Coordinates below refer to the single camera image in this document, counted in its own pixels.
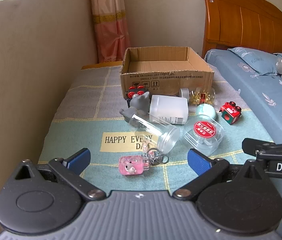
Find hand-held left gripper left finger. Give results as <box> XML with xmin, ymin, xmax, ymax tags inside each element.
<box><xmin>14</xmin><ymin>148</ymin><xmax>107</xmax><ymax>201</ymax></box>

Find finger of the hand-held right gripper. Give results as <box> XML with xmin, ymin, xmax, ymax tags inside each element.
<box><xmin>241</xmin><ymin>138</ymin><xmax>277</xmax><ymax>157</ymax></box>

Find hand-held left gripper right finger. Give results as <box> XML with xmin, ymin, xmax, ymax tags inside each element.
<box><xmin>172</xmin><ymin>148</ymin><xmax>269</xmax><ymax>201</ymax></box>

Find clear square box red label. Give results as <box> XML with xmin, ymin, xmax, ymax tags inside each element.
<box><xmin>183</xmin><ymin>114</ymin><xmax>225</xmax><ymax>156</ymax></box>

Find mint green ball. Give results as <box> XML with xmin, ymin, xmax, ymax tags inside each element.
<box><xmin>196</xmin><ymin>103</ymin><xmax>217</xmax><ymax>120</ymax></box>

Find pink bottle keychain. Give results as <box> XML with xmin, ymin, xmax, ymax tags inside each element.
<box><xmin>118</xmin><ymin>142</ymin><xmax>169</xmax><ymax>177</ymax></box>

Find white translucent plastic container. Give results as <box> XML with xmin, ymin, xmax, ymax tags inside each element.
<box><xmin>149</xmin><ymin>94</ymin><xmax>189</xmax><ymax>126</ymax></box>

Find capsule bottle silver lid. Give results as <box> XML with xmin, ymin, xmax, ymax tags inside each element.
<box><xmin>180</xmin><ymin>87</ymin><xmax>216</xmax><ymax>105</ymax></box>

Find grey elephant toy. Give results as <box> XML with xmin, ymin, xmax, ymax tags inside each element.
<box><xmin>120</xmin><ymin>91</ymin><xmax>152</xmax><ymax>123</ymax></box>

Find brown cardboard box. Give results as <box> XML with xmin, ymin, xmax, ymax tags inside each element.
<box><xmin>119</xmin><ymin>46</ymin><xmax>215</xmax><ymax>101</ymax></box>

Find clear plastic jar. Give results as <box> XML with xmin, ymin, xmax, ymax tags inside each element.
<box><xmin>129</xmin><ymin>113</ymin><xmax>180</xmax><ymax>153</ymax></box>

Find red green toy train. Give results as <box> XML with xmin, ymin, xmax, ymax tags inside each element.
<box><xmin>218</xmin><ymin>101</ymin><xmax>243</xmax><ymax>125</ymax></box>

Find blue floral bed sheet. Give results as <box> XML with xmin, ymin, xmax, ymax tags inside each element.
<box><xmin>203</xmin><ymin>49</ymin><xmax>282</xmax><ymax>146</ymax></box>

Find blue floral pillow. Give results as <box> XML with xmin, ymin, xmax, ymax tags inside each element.
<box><xmin>227</xmin><ymin>46</ymin><xmax>282</xmax><ymax>81</ymax></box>

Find black toy train red wheels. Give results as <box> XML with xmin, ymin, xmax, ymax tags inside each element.
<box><xmin>126</xmin><ymin>85</ymin><xmax>149</xmax><ymax>101</ymax></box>

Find wooden bedside table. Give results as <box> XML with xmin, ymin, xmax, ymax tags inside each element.
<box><xmin>81</xmin><ymin>60</ymin><xmax>124</xmax><ymax>71</ymax></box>

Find wooden headboard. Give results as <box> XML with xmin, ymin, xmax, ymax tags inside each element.
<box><xmin>201</xmin><ymin>0</ymin><xmax>282</xmax><ymax>59</ymax></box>

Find pink curtain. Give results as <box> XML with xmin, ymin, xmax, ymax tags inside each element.
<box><xmin>89</xmin><ymin>0</ymin><xmax>131</xmax><ymax>64</ymax></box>

